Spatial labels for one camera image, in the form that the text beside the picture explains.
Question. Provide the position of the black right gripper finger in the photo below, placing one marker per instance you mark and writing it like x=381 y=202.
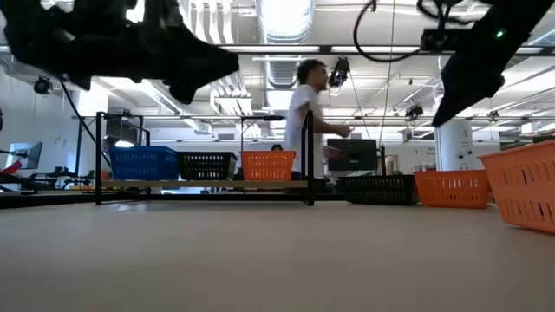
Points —
x=464 y=91

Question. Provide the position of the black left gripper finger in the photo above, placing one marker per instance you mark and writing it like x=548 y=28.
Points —
x=181 y=92
x=199 y=60

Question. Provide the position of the black slotted plastic basket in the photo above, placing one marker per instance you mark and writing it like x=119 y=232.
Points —
x=379 y=190
x=206 y=167

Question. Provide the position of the orange slotted plastic basket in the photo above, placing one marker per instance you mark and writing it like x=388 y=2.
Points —
x=267 y=167
x=451 y=190
x=524 y=190

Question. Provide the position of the white round pillar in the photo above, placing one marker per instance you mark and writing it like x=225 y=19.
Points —
x=453 y=145

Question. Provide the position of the person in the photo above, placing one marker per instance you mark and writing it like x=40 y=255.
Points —
x=303 y=117

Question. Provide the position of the black computer monitor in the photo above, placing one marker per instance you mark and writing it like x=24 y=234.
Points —
x=352 y=155

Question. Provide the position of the tilted background monitor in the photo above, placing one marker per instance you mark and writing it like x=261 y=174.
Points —
x=28 y=155

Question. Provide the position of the round black ceiling camera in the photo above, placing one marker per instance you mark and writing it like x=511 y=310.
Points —
x=42 y=85

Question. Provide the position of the black metal rig frame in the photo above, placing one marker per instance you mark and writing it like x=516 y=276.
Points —
x=277 y=49

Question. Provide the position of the silver ceiling air duct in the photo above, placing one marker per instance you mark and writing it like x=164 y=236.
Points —
x=284 y=21

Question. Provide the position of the wooden shelf with black frame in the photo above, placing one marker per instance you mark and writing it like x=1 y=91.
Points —
x=204 y=184

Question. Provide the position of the black overhead camera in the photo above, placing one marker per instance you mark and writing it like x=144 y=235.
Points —
x=339 y=73

